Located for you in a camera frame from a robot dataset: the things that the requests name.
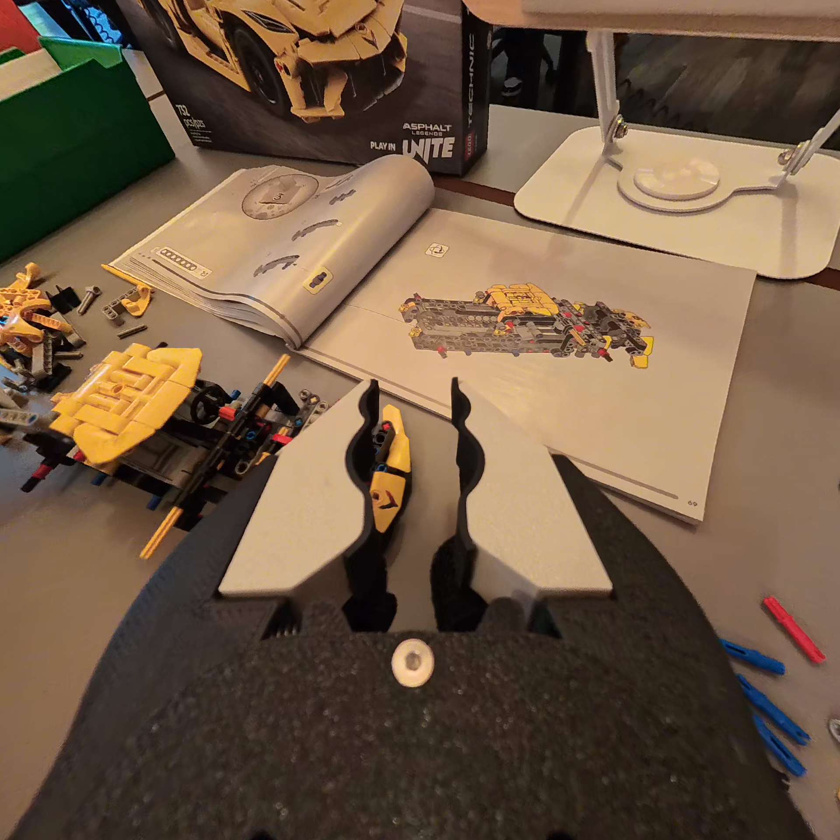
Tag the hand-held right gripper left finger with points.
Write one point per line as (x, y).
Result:
(295, 525)

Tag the scatter of small colourful toy pieces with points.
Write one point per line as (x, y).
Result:
(754, 659)

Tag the red plastic bin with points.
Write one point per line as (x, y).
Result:
(16, 23)

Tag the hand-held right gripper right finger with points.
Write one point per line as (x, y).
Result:
(538, 525)

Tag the toy car box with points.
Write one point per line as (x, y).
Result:
(295, 79)

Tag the white paper stack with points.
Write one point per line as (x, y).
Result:
(26, 75)

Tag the short dark toy axle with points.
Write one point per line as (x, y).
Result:
(131, 331)

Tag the dark toy panel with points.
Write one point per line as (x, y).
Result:
(62, 298)

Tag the grey toy axle pin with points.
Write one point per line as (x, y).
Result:
(88, 299)

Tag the green plastic bin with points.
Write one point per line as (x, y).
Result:
(79, 164)

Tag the partly built yellow toy car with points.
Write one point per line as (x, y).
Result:
(131, 400)

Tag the wooden document stand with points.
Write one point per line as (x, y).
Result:
(656, 216)

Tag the pile of yellow toy panels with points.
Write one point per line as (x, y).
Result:
(26, 315)

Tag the grey desk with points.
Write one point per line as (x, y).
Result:
(65, 623)

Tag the open instruction booklet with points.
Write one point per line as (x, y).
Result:
(558, 420)

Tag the short grey toy beam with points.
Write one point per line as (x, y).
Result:
(118, 307)

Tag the small black yellow toy subassembly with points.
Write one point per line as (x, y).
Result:
(390, 485)

